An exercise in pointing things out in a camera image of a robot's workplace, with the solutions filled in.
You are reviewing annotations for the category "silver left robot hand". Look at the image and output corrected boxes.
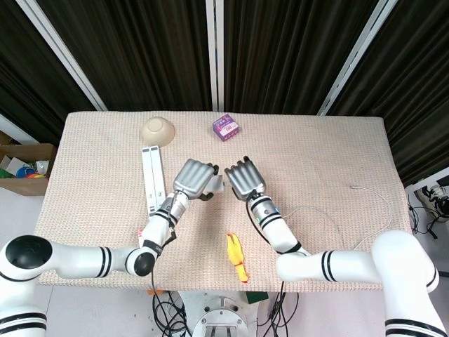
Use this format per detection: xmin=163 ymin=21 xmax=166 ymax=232
xmin=171 ymin=158 xmax=220 ymax=204

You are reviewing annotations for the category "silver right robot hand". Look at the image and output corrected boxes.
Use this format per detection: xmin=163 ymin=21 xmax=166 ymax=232
xmin=223 ymin=155 xmax=267 ymax=201

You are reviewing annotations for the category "white charger block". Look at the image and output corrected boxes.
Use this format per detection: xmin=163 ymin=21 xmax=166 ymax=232
xmin=209 ymin=174 xmax=225 ymax=193

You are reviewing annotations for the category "white cable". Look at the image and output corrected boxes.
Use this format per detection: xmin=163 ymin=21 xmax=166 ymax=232
xmin=282 ymin=185 xmax=393 ymax=251

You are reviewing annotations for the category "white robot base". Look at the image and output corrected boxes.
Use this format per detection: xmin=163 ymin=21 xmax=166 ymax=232
xmin=177 ymin=291 xmax=260 ymax=337

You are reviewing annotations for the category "green block under table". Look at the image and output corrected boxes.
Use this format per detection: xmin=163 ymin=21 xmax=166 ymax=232
xmin=245 ymin=291 xmax=269 ymax=305

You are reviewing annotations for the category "long white power strip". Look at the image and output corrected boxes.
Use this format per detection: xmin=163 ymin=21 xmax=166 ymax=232
xmin=141 ymin=146 xmax=168 ymax=216

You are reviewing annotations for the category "small purple box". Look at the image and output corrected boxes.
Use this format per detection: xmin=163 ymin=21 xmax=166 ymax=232
xmin=211 ymin=112 xmax=241 ymax=143

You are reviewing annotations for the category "beige upturned bowl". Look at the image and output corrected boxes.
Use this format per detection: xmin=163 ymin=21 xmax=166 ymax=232
xmin=139 ymin=116 xmax=176 ymax=147

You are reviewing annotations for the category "beige woven tablecloth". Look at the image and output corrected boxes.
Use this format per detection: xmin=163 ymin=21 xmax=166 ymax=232
xmin=33 ymin=111 xmax=427 ymax=293

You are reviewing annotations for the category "yellow rubber chicken toy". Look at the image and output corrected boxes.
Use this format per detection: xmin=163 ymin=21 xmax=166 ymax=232
xmin=224 ymin=232 xmax=251 ymax=284

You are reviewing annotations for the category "black curtain panel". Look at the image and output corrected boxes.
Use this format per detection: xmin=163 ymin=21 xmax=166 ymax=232
xmin=36 ymin=0 xmax=213 ymax=112
xmin=223 ymin=0 xmax=380 ymax=115
xmin=328 ymin=0 xmax=449 ymax=187
xmin=0 ymin=0 xmax=99 ymax=145

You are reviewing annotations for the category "cardboard box with clutter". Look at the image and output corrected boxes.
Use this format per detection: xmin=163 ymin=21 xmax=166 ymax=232
xmin=0 ymin=131 xmax=57 ymax=197

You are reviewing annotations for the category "black and white sneaker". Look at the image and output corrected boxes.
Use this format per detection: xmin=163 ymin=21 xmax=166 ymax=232
xmin=420 ymin=183 xmax=449 ymax=223

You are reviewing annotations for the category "aluminium frame post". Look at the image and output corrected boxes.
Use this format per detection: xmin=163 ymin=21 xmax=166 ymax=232
xmin=316 ymin=0 xmax=401 ymax=117
xmin=15 ymin=0 xmax=108 ymax=112
xmin=205 ymin=0 xmax=225 ymax=112

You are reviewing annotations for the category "black floor cable bundle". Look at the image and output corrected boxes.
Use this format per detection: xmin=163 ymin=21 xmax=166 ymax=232
xmin=257 ymin=279 xmax=300 ymax=337
xmin=408 ymin=206 xmax=449 ymax=242
xmin=149 ymin=273 xmax=194 ymax=337

